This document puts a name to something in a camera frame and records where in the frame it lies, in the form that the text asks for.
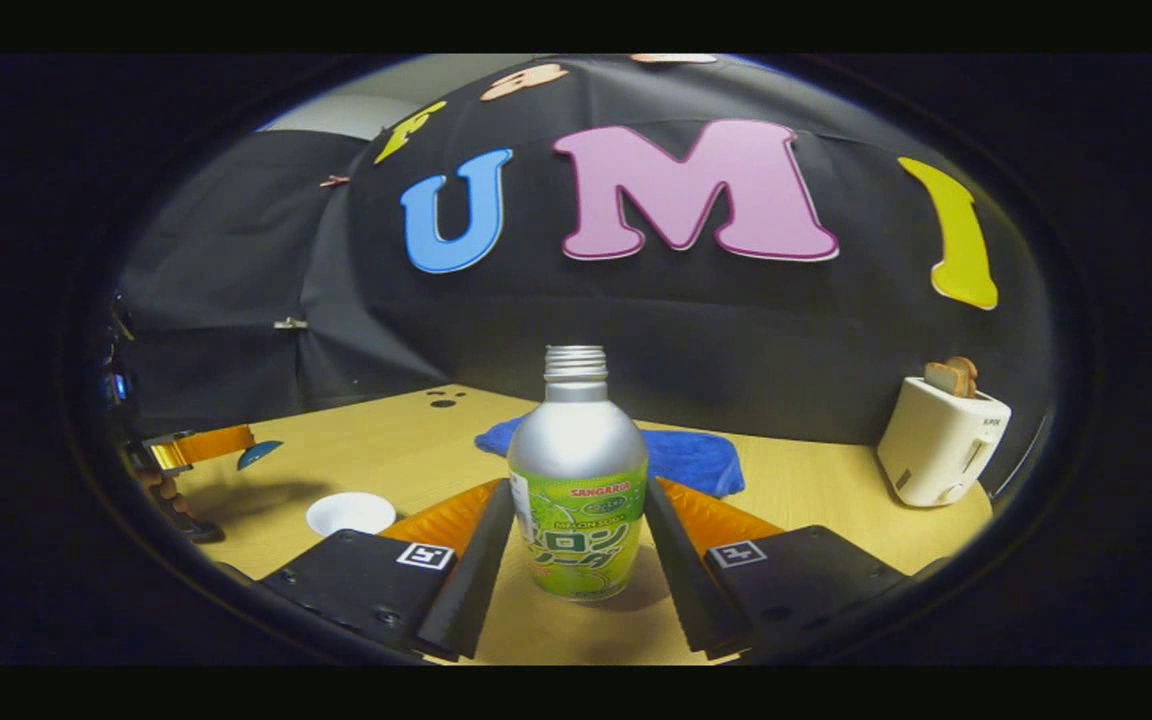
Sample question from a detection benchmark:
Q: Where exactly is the white toaster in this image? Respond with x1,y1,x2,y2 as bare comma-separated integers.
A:
876,376,1013,508

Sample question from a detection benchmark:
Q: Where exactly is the silver green water bottle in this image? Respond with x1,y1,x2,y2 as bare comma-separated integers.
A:
508,345,650,602

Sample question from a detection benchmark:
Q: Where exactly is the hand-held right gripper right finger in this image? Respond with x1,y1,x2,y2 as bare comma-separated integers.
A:
644,476,912,661

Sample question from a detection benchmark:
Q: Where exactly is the black backdrop cloth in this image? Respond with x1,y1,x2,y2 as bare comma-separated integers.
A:
116,55,1057,491

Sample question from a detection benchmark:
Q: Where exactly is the white toaster cable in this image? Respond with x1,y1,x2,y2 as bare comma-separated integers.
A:
991,415,1052,498

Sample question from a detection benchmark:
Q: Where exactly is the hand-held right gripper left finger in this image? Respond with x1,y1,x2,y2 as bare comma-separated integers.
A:
261,478,515,661

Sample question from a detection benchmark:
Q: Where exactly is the blue towel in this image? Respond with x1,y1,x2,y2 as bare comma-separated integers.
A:
474,414,745,499

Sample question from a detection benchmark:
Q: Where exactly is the bread slice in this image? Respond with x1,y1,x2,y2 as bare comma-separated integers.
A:
924,357,979,399

